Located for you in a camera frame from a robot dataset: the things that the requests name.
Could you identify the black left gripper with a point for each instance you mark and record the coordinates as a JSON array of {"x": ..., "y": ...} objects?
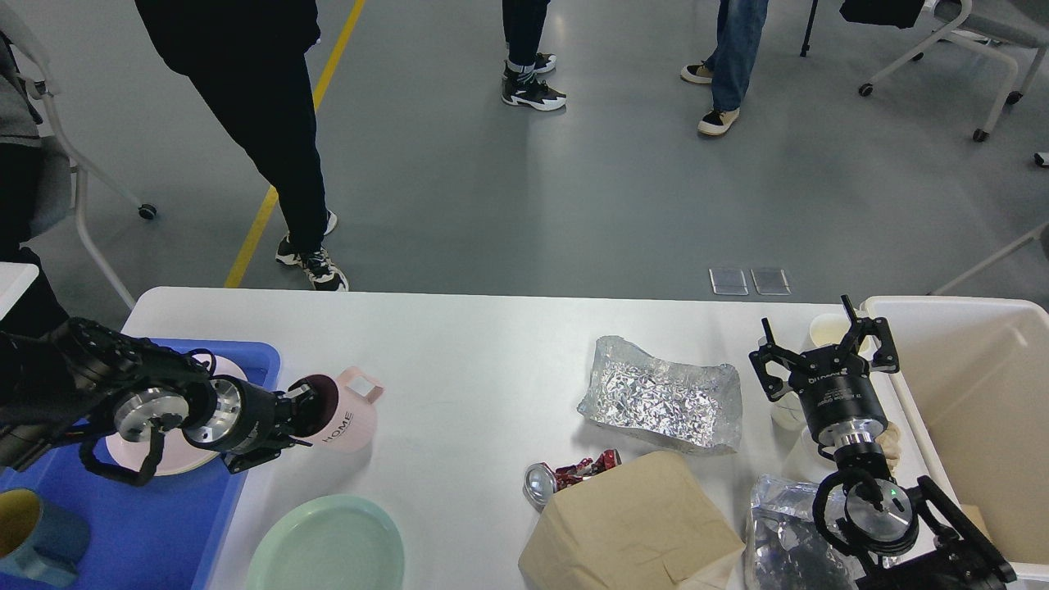
[{"x": 250, "y": 425}]

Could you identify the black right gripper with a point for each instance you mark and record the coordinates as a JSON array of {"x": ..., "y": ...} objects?
[{"x": 840, "y": 393}]

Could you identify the pink mug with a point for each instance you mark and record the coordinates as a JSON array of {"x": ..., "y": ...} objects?
[{"x": 350, "y": 414}]

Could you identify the green plate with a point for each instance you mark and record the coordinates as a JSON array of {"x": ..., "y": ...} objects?
[{"x": 338, "y": 541}]

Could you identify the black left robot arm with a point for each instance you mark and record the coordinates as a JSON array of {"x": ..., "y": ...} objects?
[{"x": 116, "y": 398}]

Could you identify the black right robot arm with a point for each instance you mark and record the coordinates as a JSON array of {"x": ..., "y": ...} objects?
[{"x": 905, "y": 538}]

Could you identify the white paper cup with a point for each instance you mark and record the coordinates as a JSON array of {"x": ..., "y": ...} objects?
[{"x": 826, "y": 329}]

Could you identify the small clear plastic cup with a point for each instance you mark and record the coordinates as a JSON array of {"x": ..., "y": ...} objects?
[{"x": 787, "y": 412}]

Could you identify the pink plate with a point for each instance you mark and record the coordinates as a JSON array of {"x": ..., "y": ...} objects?
[{"x": 178, "y": 456}]

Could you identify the clear floor plate right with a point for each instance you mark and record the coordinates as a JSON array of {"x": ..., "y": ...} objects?
[{"x": 771, "y": 281}]

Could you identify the clear floor plate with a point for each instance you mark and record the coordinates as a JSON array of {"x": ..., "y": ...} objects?
[
  {"x": 771, "y": 281},
  {"x": 729, "y": 281}
]

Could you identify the clear floor plate left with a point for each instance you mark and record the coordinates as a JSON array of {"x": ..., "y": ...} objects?
[{"x": 729, "y": 281}]

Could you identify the white plastic bin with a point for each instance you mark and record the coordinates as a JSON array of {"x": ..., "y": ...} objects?
[{"x": 975, "y": 380}]

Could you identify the crumpled aluminium foil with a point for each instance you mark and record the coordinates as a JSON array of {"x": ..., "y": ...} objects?
[{"x": 686, "y": 408}]

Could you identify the blue plastic tray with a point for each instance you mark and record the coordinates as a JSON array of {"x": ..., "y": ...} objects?
[{"x": 162, "y": 535}]

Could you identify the silver plastic bag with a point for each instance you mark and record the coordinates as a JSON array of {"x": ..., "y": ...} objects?
[{"x": 784, "y": 548}]

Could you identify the brown paper bag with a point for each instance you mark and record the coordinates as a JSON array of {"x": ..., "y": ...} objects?
[{"x": 646, "y": 524}]

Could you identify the dark blue mug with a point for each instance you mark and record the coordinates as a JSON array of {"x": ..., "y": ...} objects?
[{"x": 40, "y": 540}]

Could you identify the crushed red can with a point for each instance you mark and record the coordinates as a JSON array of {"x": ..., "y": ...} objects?
[{"x": 541, "y": 481}]

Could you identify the person in blue jeans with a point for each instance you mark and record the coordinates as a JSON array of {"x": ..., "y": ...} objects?
[{"x": 728, "y": 69}]

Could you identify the white office chair left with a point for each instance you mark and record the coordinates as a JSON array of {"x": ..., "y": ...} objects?
[{"x": 66, "y": 172}]

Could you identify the white office chair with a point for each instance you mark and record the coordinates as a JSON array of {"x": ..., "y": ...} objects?
[
  {"x": 66, "y": 172},
  {"x": 973, "y": 71}
]

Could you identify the person in black clothes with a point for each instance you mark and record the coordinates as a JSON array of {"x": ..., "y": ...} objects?
[{"x": 246, "y": 59}]

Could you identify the white office chair right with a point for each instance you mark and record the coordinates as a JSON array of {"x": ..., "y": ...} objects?
[{"x": 973, "y": 71}]

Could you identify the person in dark jeans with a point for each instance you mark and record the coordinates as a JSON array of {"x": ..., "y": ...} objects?
[{"x": 523, "y": 23}]

